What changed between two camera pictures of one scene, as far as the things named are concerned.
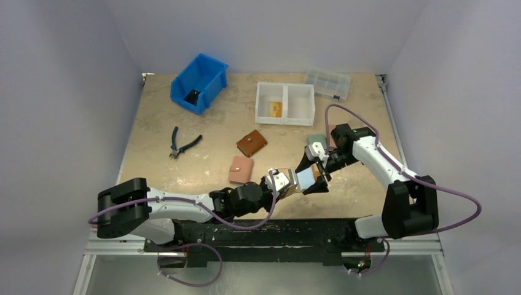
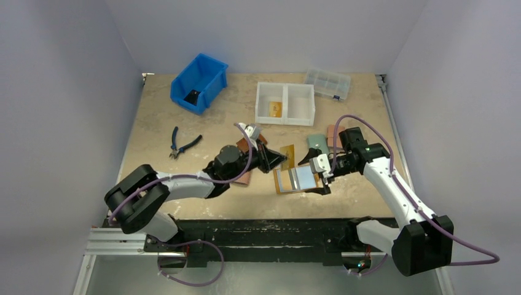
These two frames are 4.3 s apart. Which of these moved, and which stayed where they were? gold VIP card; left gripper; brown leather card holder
Moved: left gripper
Stayed: gold VIP card; brown leather card holder
